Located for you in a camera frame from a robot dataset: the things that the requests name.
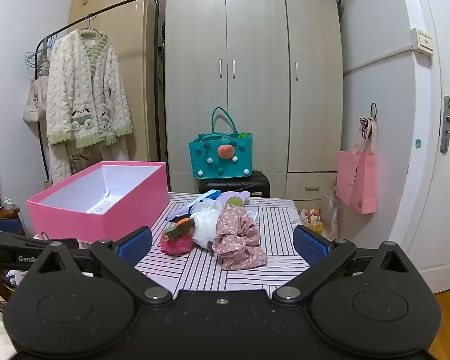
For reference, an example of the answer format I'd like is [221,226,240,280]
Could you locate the beige wardrobe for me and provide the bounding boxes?
[163,0,344,202]

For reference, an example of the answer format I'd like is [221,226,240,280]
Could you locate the white paper sheet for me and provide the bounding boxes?
[85,190,112,214]

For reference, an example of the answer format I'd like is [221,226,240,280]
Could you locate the white wall switch box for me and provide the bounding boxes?
[410,28,435,55]

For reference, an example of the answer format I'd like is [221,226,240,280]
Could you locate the wire hangers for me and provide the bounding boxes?
[24,33,58,73]

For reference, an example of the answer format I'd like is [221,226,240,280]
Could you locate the tall beige cabinet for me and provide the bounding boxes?
[69,0,168,163]

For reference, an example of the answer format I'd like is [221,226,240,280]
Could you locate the black clothes rack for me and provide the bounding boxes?
[37,0,163,182]

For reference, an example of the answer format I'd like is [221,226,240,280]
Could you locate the striped tablecloth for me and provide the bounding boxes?
[134,191,313,294]

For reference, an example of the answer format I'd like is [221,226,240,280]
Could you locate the white plastic bag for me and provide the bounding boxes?
[167,190,226,223]

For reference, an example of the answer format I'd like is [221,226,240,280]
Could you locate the pink strawberry plush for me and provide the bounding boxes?
[160,226,194,255]

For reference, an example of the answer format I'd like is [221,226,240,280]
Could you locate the pink shopping bag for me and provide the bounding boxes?
[336,117,379,215]

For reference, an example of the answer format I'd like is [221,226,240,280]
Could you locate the yellow gift bag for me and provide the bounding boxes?
[299,208,323,232]

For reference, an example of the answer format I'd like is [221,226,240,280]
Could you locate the black suitcase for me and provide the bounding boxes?
[199,170,271,199]

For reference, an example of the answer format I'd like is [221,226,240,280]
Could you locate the white door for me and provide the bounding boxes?
[395,0,450,295]

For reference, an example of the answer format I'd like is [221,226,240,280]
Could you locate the teal felt handbag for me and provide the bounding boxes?
[188,106,255,180]

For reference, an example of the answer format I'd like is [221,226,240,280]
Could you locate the purple green soft toy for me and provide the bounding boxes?
[217,190,251,211]

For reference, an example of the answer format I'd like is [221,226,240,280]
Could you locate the canvas tote bag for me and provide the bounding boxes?
[22,50,52,125]

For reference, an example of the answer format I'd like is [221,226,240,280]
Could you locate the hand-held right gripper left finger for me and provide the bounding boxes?
[30,226,173,306]

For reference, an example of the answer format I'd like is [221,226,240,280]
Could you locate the pink floral cloth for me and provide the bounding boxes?
[211,206,268,271]

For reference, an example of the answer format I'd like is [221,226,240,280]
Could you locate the pink cardboard box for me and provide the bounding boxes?
[27,161,170,243]

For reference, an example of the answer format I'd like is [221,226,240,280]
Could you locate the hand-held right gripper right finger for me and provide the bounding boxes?
[273,225,417,304]

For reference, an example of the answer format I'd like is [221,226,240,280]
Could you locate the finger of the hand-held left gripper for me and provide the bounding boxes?
[0,215,25,238]

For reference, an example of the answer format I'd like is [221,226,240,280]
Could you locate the white plush toy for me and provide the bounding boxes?
[190,208,223,249]

